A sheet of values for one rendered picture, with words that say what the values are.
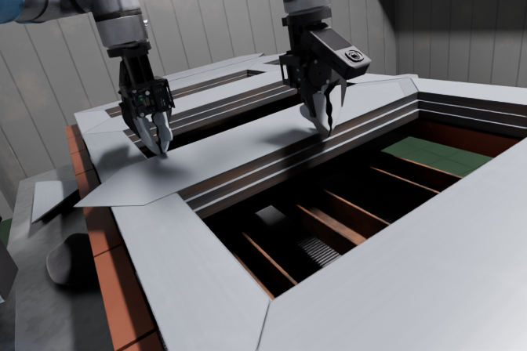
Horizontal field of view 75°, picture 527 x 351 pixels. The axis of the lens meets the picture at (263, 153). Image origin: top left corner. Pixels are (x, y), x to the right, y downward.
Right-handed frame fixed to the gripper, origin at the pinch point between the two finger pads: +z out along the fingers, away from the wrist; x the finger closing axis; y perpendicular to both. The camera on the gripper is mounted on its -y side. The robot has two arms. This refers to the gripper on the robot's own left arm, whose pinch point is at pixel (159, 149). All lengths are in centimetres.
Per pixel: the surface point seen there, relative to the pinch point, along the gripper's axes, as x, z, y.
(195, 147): 5.9, 0.7, 4.4
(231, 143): 11.5, 0.7, 9.1
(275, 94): 44, 4, -25
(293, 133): 21.7, 0.7, 15.4
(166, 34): 70, -12, -213
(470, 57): 280, 49, -95
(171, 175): -1.8, 0.6, 12.9
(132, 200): -8.9, 0.6, 16.1
